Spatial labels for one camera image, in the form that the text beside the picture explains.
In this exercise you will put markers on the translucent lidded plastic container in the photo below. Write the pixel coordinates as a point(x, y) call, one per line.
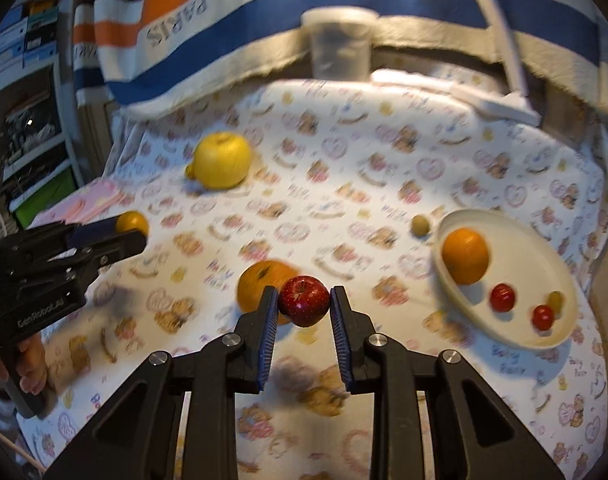
point(339, 45)

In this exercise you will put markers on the person's left hand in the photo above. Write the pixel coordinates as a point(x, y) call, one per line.
point(31, 365)

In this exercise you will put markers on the small tangerine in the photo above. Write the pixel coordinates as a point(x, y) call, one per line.
point(133, 221)

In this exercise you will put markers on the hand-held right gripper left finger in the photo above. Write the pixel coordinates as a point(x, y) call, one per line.
point(269, 340)

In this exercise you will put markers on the pink tablet case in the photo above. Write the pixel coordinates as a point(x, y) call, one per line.
point(83, 202)

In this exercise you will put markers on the white shelf unit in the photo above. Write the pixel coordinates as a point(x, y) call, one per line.
point(33, 110)

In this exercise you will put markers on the cream plate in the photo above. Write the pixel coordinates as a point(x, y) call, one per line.
point(514, 260)

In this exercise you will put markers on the white desk lamp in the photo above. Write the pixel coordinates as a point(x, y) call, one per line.
point(509, 60)

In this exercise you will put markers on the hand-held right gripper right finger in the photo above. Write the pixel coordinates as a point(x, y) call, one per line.
point(341, 340)

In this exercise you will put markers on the orange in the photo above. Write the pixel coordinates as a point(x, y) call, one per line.
point(464, 255)
point(256, 290)

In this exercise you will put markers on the striped blanket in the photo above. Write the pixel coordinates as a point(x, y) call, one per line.
point(284, 10)

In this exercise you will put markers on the small red cherry tomato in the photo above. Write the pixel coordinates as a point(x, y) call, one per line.
point(542, 317)
point(502, 297)

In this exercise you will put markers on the large yellow apple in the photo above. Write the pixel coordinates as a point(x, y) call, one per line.
point(221, 160)

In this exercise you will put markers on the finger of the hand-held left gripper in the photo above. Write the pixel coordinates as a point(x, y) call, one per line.
point(108, 252)
point(96, 230)

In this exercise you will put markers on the green storage bin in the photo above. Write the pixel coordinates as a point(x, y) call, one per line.
point(43, 200)

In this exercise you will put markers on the small red apple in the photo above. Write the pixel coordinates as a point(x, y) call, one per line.
point(304, 300)

